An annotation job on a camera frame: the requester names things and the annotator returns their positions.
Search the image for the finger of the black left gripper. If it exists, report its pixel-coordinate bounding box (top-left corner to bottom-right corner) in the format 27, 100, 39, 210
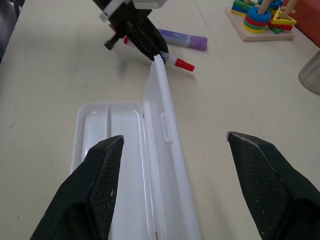
126, 26, 162, 62
139, 16, 170, 55

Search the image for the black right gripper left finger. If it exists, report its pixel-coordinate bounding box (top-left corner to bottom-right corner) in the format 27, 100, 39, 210
31, 134, 125, 240

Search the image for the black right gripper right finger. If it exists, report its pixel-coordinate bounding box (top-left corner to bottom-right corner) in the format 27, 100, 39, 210
226, 131, 320, 240

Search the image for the red capped white marker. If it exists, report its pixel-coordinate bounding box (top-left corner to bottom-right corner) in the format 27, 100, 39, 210
123, 35, 196, 73

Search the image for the white plastic pencil case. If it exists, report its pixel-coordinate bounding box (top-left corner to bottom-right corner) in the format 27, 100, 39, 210
69, 54, 202, 240

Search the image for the purple marker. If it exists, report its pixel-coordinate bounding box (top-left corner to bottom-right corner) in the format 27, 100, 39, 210
157, 28, 209, 52

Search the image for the green triangle stacking piece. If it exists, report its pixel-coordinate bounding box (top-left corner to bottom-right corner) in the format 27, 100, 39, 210
268, 26, 285, 36

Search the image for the red triangle stacking piece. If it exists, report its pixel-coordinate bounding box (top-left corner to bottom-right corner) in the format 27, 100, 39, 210
267, 20, 295, 31

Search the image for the yellow triangle stacking piece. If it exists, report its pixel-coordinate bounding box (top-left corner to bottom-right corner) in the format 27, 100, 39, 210
270, 9, 298, 26

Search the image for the orange red box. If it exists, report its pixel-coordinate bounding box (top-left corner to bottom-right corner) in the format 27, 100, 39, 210
281, 0, 320, 49

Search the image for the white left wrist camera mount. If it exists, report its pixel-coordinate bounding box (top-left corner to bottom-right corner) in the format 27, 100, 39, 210
98, 0, 169, 23

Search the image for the yellow round stacking ring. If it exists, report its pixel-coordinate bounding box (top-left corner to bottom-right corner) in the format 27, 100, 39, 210
243, 24, 268, 36

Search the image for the green round stacking ring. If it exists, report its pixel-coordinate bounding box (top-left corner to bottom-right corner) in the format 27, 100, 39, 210
243, 19, 269, 31

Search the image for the red round stacking ring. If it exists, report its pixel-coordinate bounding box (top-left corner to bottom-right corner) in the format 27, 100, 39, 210
244, 14, 270, 27

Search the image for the blue round stacking ring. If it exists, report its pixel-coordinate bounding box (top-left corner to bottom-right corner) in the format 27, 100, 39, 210
248, 6, 272, 23

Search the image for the wooden ring stacking toy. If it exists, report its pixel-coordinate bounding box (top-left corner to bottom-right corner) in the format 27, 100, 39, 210
224, 0, 296, 42

